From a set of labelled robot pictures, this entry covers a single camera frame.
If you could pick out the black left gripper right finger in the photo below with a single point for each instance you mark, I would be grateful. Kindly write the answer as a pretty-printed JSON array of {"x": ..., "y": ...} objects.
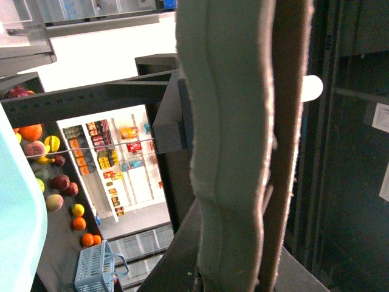
[{"x": 294, "y": 277}]

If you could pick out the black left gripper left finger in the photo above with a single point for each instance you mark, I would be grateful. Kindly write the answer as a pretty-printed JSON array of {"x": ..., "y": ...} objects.
[{"x": 177, "y": 270}]

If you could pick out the light blue shopping basket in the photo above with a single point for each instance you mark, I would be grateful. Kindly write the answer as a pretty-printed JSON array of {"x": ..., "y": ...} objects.
[{"x": 23, "y": 215}]

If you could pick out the grey-brown basket handle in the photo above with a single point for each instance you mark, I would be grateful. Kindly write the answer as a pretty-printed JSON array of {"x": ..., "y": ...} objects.
[{"x": 244, "y": 63}]

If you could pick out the far yellow lemon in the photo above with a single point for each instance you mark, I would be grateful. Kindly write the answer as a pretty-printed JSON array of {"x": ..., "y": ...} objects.
[{"x": 78, "y": 210}]

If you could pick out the small blue basket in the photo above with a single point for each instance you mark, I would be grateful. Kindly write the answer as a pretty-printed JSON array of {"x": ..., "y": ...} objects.
[{"x": 96, "y": 268}]

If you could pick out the black shelf frame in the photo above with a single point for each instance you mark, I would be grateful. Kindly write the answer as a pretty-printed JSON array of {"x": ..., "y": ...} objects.
[{"x": 158, "y": 85}]

